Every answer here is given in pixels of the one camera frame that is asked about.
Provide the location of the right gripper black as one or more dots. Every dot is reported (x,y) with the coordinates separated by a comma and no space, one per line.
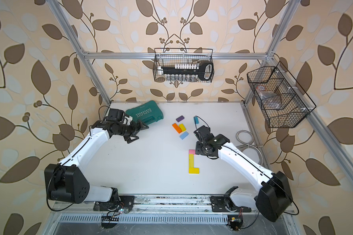
(197,148)

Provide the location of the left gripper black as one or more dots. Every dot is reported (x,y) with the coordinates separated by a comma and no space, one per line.
(135,129)

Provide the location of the pink block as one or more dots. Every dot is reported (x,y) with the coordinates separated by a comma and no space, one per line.
(191,152)

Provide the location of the long yellow-green block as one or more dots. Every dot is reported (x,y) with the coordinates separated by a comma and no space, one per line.
(191,160)

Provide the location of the light blue block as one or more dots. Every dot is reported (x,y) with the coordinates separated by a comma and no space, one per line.
(184,135)

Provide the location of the yellow block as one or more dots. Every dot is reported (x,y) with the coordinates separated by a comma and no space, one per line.
(182,127)
(193,170)

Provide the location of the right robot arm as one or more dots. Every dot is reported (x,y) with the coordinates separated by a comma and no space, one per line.
(271,195)

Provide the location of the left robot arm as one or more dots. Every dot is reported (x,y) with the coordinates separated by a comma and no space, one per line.
(65,181)

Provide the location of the green plastic tool case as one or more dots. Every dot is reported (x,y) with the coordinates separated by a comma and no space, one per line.
(148,113)

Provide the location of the teal block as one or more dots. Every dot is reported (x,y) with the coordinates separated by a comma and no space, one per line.
(196,119)

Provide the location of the yellow block beside orange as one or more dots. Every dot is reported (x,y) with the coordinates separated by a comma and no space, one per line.
(182,127)

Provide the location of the orange long block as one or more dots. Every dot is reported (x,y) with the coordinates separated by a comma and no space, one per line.
(177,128)

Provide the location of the purple block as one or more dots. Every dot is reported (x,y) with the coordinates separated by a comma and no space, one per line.
(179,119)

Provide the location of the plastic bag in basket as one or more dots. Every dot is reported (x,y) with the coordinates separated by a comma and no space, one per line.
(269,100)

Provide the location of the black tool in basket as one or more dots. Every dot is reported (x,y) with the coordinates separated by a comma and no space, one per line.
(203,71)

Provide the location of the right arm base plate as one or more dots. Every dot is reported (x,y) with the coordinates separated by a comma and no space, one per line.
(221,204)

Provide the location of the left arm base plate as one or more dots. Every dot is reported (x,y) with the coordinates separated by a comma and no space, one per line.
(122,202)

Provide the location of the back wire basket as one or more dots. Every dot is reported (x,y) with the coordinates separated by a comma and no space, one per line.
(172,56)

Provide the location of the wire basket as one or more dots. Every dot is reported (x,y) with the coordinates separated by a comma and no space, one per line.
(282,99)
(172,56)

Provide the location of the right wire basket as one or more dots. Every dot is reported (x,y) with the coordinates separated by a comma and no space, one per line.
(282,99)

